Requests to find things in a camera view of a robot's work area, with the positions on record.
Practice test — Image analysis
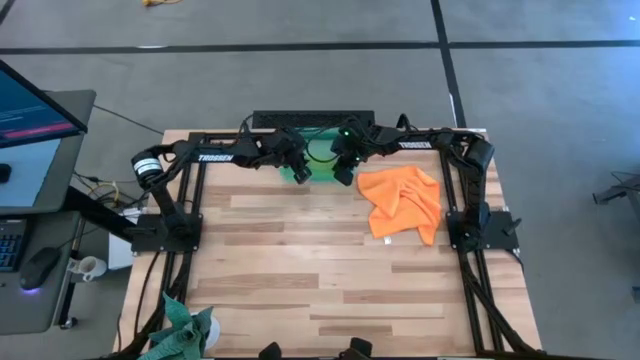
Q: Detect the green microfiber towel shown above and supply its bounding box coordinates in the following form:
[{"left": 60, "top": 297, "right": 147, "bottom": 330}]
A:
[{"left": 299, "top": 162, "right": 346, "bottom": 184}]

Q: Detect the orange microfiber towel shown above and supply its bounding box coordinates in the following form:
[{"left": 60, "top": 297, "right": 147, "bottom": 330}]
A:
[{"left": 356, "top": 164, "right": 443, "bottom": 247}]

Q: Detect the teal translucent plastic basket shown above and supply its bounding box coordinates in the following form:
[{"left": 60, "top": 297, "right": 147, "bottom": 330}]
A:
[{"left": 278, "top": 126, "right": 357, "bottom": 184}]

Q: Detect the black floor vent grille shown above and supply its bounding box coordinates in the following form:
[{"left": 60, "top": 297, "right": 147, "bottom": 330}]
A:
[{"left": 251, "top": 109, "right": 376, "bottom": 130}]

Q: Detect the white box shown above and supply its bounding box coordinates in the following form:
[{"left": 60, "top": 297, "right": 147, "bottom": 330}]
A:
[{"left": 108, "top": 232, "right": 135, "bottom": 271}]

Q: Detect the black desk support beam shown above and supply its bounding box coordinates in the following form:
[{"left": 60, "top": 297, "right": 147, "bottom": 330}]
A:
[{"left": 63, "top": 185, "right": 139, "bottom": 241}]

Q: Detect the teal crumpled cloth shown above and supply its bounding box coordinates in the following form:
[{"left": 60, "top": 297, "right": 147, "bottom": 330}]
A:
[{"left": 137, "top": 292, "right": 214, "bottom": 360}]

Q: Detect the white cup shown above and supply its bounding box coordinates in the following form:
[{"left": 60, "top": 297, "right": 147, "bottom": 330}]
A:
[{"left": 67, "top": 254, "right": 108, "bottom": 282}]

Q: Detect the black computer monitor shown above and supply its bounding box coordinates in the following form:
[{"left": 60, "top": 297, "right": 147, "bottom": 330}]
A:
[{"left": 0, "top": 58, "right": 90, "bottom": 150}]

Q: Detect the black stand leg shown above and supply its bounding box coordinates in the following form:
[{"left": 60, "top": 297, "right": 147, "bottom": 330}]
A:
[{"left": 592, "top": 171, "right": 640, "bottom": 206}]

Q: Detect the black computer mouse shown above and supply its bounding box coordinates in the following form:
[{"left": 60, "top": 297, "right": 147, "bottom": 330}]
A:
[{"left": 18, "top": 246, "right": 62, "bottom": 291}]

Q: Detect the black backlit keyboard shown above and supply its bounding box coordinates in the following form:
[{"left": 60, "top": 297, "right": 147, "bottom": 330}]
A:
[{"left": 0, "top": 218, "right": 29, "bottom": 274}]

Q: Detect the grey desk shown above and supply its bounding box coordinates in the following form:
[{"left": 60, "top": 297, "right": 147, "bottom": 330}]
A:
[{"left": 0, "top": 89, "right": 97, "bottom": 336}]

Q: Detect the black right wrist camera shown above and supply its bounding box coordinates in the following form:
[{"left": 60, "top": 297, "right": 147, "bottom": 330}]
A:
[{"left": 332, "top": 167, "right": 356, "bottom": 188}]

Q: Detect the black aluminium table frame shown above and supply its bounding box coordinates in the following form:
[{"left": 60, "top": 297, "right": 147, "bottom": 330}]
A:
[{"left": 117, "top": 130, "right": 544, "bottom": 360}]

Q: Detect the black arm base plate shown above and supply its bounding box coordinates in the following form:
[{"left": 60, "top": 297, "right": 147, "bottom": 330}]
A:
[
  {"left": 446, "top": 209, "right": 522, "bottom": 251},
  {"left": 130, "top": 213, "right": 204, "bottom": 254}
]

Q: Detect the black teleoperation handle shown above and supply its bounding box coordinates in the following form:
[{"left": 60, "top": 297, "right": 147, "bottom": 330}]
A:
[
  {"left": 338, "top": 337, "right": 374, "bottom": 360},
  {"left": 258, "top": 341, "right": 283, "bottom": 360}
]

